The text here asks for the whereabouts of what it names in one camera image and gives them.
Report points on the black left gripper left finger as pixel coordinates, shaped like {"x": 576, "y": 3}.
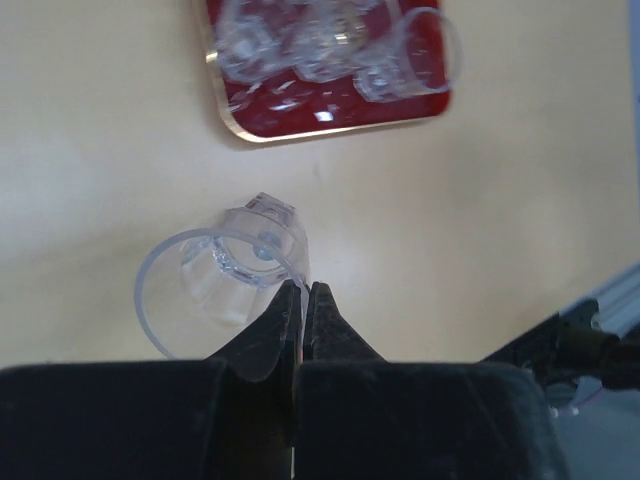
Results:
{"x": 224, "y": 417}

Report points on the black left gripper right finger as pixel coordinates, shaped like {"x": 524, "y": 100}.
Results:
{"x": 360, "y": 417}

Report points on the clear faceted glass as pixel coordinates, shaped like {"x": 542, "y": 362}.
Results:
{"x": 327, "y": 36}
{"x": 420, "y": 55}
{"x": 235, "y": 287}
{"x": 247, "y": 51}

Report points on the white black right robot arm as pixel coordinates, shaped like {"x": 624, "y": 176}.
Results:
{"x": 560, "y": 350}

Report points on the red lacquer tray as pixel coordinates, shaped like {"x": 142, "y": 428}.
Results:
{"x": 283, "y": 107}

